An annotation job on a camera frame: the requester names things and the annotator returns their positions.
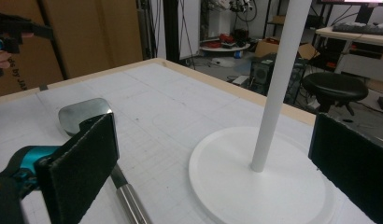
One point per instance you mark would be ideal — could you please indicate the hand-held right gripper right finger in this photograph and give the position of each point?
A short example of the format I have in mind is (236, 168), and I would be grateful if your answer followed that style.
(351, 168)

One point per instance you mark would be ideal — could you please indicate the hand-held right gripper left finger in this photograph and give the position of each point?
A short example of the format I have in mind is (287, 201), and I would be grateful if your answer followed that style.
(80, 168)

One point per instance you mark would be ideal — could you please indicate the steel spatula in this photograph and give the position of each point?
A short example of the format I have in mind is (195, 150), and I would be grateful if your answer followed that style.
(83, 110)

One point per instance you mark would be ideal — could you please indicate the printed brown cardboard box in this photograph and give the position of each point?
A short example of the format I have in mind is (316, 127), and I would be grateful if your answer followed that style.
(15, 71)

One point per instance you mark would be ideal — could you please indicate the plain brown cardboard panel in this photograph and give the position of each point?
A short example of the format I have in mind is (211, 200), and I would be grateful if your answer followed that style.
(96, 34)

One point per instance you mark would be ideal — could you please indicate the white round-base pole stand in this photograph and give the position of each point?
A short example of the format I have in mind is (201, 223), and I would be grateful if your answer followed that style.
(289, 193)

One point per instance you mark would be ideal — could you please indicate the black round stool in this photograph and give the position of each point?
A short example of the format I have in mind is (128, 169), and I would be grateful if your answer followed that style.
(334, 85)

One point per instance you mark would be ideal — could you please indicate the white desk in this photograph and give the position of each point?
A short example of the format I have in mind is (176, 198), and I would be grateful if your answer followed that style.
(361, 39)

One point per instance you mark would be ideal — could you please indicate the black computer tower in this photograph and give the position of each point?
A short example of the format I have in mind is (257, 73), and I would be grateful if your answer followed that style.
(260, 74)

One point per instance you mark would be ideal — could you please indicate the dark keyboard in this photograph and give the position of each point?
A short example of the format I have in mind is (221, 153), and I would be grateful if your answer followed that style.
(361, 29)

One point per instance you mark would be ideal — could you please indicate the open small cardboard box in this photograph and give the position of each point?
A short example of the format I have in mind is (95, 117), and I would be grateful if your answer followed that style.
(267, 46)

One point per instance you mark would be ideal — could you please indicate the white plastic bag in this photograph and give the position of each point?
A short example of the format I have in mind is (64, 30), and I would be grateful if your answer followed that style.
(223, 62)

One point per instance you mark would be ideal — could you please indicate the white round low platform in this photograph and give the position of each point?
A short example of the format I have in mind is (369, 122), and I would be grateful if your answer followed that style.
(224, 48)

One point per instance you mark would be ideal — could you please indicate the black upright post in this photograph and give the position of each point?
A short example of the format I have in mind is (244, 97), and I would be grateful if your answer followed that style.
(171, 31)

